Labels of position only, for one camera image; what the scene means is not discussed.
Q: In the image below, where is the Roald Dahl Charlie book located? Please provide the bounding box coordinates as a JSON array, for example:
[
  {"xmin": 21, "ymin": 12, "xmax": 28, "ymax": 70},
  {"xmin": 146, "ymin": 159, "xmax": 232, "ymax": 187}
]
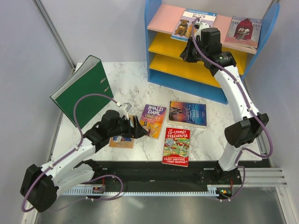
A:
[{"xmin": 140, "ymin": 105, "xmax": 166, "ymax": 139}]

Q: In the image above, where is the green lever arch binder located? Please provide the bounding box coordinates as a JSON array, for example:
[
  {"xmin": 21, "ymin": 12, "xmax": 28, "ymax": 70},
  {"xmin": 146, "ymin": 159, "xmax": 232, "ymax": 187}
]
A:
[{"xmin": 50, "ymin": 55, "xmax": 114, "ymax": 128}]

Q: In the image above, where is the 13-Storey Treehouse book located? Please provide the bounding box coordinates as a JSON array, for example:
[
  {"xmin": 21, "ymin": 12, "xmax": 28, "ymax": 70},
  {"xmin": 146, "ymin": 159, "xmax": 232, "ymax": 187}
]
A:
[{"xmin": 162, "ymin": 127, "xmax": 191, "ymax": 167}]

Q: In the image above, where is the grey red castle book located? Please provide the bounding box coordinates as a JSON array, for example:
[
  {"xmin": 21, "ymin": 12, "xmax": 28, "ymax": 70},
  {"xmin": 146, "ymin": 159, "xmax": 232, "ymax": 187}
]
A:
[{"xmin": 225, "ymin": 16, "xmax": 262, "ymax": 49}]

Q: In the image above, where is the dogs bark book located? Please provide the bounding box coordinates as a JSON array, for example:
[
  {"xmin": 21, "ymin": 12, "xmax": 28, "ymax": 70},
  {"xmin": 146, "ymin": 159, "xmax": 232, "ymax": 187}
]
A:
[{"xmin": 171, "ymin": 9, "xmax": 217, "ymax": 42}]

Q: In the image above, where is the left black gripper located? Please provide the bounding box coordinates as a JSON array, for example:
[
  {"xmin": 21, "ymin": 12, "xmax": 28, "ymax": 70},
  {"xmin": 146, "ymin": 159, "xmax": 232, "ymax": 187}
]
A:
[{"xmin": 108, "ymin": 115, "xmax": 148, "ymax": 139}]

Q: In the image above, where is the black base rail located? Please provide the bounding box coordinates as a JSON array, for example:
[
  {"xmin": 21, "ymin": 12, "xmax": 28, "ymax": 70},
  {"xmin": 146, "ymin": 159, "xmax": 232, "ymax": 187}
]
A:
[{"xmin": 81, "ymin": 159, "xmax": 242, "ymax": 192}]

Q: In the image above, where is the aluminium frame post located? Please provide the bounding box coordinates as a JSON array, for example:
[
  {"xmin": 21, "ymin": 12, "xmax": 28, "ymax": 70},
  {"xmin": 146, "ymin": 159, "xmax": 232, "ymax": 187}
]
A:
[{"xmin": 32, "ymin": 0, "xmax": 76, "ymax": 71}]

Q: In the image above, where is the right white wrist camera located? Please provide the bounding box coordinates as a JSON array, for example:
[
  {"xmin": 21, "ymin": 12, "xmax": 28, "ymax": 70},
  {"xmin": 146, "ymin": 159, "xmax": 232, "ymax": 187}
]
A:
[{"xmin": 194, "ymin": 21, "xmax": 211, "ymax": 38}]

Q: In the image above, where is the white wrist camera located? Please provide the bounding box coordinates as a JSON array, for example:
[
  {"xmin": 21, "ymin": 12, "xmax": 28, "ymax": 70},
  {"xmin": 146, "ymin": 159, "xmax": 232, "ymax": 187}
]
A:
[
  {"xmin": 116, "ymin": 102, "xmax": 132, "ymax": 118},
  {"xmin": 194, "ymin": 21, "xmax": 211, "ymax": 38}
]

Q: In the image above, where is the white slotted cable duct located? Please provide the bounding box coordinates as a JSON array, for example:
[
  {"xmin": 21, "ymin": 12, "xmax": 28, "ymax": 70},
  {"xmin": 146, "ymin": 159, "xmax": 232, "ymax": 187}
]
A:
[{"xmin": 62, "ymin": 185, "xmax": 233, "ymax": 197}]

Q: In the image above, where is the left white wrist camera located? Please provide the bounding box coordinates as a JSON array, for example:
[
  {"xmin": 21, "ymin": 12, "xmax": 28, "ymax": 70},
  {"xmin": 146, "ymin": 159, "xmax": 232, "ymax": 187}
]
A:
[{"xmin": 116, "ymin": 102, "xmax": 132, "ymax": 118}]

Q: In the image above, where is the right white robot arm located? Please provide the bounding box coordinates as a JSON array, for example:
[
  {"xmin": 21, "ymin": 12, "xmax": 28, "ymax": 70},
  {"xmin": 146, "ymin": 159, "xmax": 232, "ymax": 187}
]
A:
[{"xmin": 180, "ymin": 28, "xmax": 269, "ymax": 184}]

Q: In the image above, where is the Jane Eyre book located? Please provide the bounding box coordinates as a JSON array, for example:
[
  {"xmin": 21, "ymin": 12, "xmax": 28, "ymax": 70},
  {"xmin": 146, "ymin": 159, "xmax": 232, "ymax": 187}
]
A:
[{"xmin": 168, "ymin": 101, "xmax": 207, "ymax": 128}]

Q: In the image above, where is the blue shelf unit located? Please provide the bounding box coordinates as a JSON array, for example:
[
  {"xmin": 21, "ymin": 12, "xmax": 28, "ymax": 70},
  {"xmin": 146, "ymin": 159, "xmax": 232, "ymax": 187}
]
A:
[{"xmin": 144, "ymin": 0, "xmax": 280, "ymax": 105}]

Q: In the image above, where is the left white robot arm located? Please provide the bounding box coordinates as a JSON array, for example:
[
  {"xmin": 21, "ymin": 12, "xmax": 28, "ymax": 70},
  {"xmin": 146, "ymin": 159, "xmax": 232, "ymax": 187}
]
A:
[{"xmin": 20, "ymin": 110, "xmax": 148, "ymax": 212}]

